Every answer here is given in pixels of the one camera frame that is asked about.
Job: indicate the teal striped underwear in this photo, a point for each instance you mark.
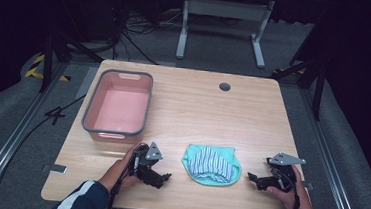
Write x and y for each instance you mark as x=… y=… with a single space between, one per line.
x=212 y=165

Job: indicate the black metal stand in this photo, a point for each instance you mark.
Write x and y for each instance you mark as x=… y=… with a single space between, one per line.
x=317 y=81
x=51 y=57

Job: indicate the person's left hand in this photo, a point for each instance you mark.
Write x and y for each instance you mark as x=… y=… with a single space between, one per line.
x=117 y=176

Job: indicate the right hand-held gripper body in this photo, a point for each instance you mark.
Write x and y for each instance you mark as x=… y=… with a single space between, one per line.
x=284 y=179

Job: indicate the small metal table bracket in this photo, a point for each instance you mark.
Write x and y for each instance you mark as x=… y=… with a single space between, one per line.
x=55 y=168
x=308 y=185

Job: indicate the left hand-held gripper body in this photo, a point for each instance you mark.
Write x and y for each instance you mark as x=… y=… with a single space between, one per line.
x=145 y=165

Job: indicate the pink plastic basin grey rim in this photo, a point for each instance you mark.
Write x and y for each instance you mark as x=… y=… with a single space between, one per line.
x=121 y=107

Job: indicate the yellow black hazard tape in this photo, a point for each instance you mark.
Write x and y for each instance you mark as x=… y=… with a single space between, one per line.
x=37 y=69

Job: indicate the black tape cross mark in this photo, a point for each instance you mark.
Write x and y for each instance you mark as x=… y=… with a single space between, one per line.
x=55 y=114

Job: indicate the white metal desk frame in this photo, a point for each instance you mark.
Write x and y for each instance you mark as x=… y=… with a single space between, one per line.
x=226 y=9

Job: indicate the person's right hand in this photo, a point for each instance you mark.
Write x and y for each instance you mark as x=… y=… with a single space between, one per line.
x=294 y=201

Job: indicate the metal floor rail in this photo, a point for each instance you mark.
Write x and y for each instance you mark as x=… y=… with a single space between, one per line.
x=330 y=166
x=6 y=144

